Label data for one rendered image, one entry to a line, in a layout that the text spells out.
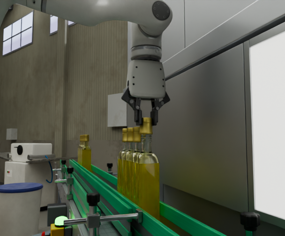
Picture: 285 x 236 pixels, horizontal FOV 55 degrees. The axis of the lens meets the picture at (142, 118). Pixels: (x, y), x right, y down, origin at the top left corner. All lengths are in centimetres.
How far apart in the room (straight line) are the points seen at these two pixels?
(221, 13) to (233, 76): 19
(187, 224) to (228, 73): 33
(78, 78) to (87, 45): 74
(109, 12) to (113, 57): 470
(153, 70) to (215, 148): 26
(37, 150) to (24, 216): 176
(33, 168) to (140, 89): 470
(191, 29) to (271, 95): 41
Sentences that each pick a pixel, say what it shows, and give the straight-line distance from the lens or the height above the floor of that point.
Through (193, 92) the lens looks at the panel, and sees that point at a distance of 74.
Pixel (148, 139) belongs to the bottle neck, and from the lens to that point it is 71.
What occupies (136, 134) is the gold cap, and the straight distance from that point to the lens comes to 77.
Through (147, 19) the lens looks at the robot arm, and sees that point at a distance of 67.
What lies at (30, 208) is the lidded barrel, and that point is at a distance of 382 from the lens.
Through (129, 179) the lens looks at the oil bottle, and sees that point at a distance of 78.
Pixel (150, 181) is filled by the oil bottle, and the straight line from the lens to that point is 71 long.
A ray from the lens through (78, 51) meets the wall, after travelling 628.
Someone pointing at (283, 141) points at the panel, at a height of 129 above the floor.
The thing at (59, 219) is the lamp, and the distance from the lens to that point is 105.
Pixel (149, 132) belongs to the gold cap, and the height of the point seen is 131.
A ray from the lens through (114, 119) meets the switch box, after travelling 496.
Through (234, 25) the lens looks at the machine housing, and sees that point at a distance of 65.
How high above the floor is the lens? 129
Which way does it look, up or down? 5 degrees up
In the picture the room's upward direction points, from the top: straight up
